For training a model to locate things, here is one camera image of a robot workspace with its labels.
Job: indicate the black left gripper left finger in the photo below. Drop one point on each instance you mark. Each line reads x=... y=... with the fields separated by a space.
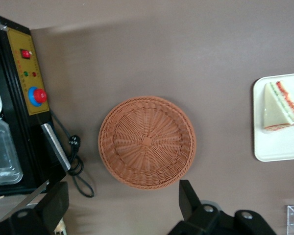
x=27 y=222

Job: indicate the round brown wicker basket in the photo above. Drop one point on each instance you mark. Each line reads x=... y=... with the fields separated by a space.
x=147 y=143

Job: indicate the triangular sandwich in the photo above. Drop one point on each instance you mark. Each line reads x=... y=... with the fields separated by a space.
x=274 y=110

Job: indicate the black sealing machine yellow panel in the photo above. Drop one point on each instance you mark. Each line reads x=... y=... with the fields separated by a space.
x=19 y=73

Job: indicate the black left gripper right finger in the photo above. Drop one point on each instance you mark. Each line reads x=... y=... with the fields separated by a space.
x=198 y=220

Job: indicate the clear plastic food container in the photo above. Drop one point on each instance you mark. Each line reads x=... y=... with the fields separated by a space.
x=3 y=154

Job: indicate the beige plastic tray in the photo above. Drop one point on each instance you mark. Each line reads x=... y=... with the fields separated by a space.
x=279 y=147

